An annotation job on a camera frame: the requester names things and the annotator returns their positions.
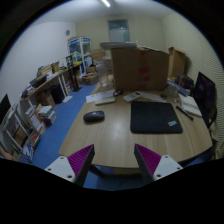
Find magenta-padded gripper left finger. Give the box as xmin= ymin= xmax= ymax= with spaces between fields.
xmin=44 ymin=143 xmax=96 ymax=188

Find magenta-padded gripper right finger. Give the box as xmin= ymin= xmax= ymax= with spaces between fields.
xmin=133 ymin=143 xmax=184 ymax=185

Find black computer mouse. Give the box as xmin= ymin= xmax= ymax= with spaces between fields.
xmin=82 ymin=110 xmax=106 ymax=123

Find black mouse pad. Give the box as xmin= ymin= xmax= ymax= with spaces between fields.
xmin=130 ymin=101 xmax=184 ymax=135

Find white bookshelf unit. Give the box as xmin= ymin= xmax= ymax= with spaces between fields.
xmin=0 ymin=103 xmax=57 ymax=162

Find black pen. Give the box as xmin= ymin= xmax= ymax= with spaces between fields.
xmin=175 ymin=105 xmax=194 ymax=122

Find person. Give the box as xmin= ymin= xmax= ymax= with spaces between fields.
xmin=0 ymin=147 xmax=17 ymax=162

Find open white notebook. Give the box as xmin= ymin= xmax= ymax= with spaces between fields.
xmin=178 ymin=93 xmax=203 ymax=118

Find black office chair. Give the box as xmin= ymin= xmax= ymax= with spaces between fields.
xmin=205 ymin=105 xmax=222 ymax=158

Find black bin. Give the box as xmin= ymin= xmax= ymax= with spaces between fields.
xmin=49 ymin=83 xmax=66 ymax=104

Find clear plastic cup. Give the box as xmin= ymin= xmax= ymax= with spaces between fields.
xmin=166 ymin=83 xmax=179 ymax=98

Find flat blue box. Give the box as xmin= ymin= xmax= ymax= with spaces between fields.
xmin=169 ymin=79 xmax=192 ymax=98

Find white paper with writing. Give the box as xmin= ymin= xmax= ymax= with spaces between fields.
xmin=85 ymin=89 xmax=116 ymax=104

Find slim white remote control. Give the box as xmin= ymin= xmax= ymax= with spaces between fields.
xmin=94 ymin=96 xmax=116 ymax=106

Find dark monitor screen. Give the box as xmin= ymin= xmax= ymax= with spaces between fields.
xmin=193 ymin=71 xmax=217 ymax=116

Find black flat monitor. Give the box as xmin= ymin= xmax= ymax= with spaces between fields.
xmin=0 ymin=93 xmax=12 ymax=125

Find black bag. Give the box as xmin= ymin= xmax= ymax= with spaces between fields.
xmin=176 ymin=73 xmax=195 ymax=90

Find black floor stand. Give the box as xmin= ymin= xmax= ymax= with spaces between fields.
xmin=67 ymin=54 xmax=83 ymax=93

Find clear plastic jar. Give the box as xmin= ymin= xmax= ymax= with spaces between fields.
xmin=95 ymin=60 xmax=110 ymax=88

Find tall open cardboard box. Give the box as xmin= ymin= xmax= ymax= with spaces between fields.
xmin=167 ymin=46 xmax=188 ymax=81

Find large brown cardboard box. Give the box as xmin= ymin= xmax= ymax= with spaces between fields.
xmin=110 ymin=46 xmax=170 ymax=93

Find stacked cardboard boxes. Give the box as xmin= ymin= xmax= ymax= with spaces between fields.
xmin=91 ymin=48 xmax=108 ymax=73

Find glass-door display cabinet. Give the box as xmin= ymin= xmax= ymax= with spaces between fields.
xmin=67 ymin=36 xmax=94 ymax=69

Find grey flat board stack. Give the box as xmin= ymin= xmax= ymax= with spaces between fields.
xmin=99 ymin=41 xmax=138 ymax=50

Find window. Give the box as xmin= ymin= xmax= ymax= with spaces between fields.
xmin=107 ymin=18 xmax=131 ymax=43

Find wooden wall desk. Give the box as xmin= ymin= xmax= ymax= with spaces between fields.
xmin=19 ymin=61 xmax=83 ymax=101

